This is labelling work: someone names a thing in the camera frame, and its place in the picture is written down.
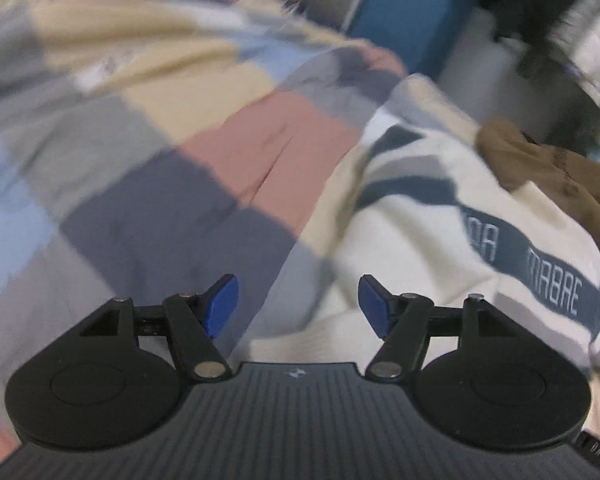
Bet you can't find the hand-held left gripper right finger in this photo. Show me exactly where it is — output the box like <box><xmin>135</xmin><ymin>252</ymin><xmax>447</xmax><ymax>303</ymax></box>
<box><xmin>358</xmin><ymin>275</ymin><xmax>518</xmax><ymax>381</ymax></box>

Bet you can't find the patchwork quilt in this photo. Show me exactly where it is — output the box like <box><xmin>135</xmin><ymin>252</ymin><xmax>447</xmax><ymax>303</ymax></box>
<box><xmin>0</xmin><ymin>0</ymin><xmax>600</xmax><ymax>466</ymax></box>

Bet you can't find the white puffer jacket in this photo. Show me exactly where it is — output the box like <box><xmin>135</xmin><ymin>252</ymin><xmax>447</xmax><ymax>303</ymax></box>
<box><xmin>550</xmin><ymin>0</ymin><xmax>600</xmax><ymax>111</ymax></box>

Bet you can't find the brown hoodie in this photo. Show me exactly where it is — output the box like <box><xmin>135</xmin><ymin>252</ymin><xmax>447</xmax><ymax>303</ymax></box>
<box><xmin>477</xmin><ymin>117</ymin><xmax>600</xmax><ymax>261</ymax></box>

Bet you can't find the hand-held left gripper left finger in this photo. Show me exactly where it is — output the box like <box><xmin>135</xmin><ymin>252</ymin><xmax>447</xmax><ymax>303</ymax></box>
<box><xmin>80</xmin><ymin>274</ymin><xmax>239</xmax><ymax>382</ymax></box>

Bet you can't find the blue padded board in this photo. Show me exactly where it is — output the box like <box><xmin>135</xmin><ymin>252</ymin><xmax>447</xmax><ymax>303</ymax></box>
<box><xmin>350</xmin><ymin>0</ymin><xmax>460</xmax><ymax>81</ymax></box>

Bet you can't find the white blue-striped sweater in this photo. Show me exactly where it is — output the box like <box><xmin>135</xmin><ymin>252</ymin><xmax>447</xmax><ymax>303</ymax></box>
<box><xmin>250</xmin><ymin>72</ymin><xmax>600</xmax><ymax>376</ymax></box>

